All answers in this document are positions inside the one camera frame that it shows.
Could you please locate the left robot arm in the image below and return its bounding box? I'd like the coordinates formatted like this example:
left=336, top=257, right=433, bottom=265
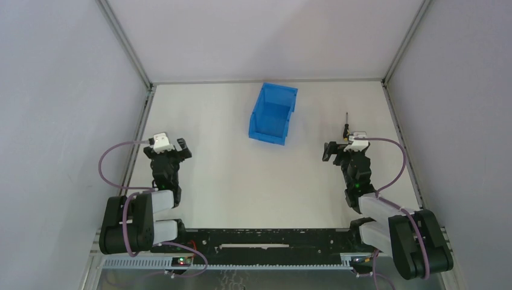
left=99, top=133, right=192, bottom=257

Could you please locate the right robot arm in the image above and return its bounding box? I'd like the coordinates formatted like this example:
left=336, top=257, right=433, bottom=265
left=322, top=137, right=454, bottom=280

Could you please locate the blue plastic storage bin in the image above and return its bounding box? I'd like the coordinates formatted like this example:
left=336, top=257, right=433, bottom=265
left=248, top=83, right=298, bottom=146

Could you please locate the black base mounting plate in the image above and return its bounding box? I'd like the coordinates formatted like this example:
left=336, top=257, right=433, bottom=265
left=175, top=228, right=373, bottom=265

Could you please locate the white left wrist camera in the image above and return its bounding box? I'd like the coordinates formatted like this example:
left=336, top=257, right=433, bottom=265
left=149, top=132, right=175, bottom=153

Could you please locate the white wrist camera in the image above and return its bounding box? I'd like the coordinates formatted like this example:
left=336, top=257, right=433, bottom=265
left=149, top=132, right=175, bottom=153
left=344, top=131, right=370, bottom=152

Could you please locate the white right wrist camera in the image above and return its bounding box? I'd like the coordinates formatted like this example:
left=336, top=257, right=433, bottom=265
left=344, top=131, right=370, bottom=152

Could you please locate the aluminium frame rail right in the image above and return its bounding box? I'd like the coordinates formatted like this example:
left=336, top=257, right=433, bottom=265
left=381, top=0, right=434, bottom=209

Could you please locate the aluminium frame rail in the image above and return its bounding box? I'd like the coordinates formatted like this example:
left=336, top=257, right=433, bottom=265
left=381, top=0, right=434, bottom=209
left=96, top=1, right=154, bottom=187

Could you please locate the aluminium frame rail left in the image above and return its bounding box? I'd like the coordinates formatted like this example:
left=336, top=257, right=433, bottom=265
left=96, top=1, right=154, bottom=187

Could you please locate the grey slotted cable duct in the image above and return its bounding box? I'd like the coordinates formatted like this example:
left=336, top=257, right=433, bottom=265
left=103, top=256, right=353, bottom=270

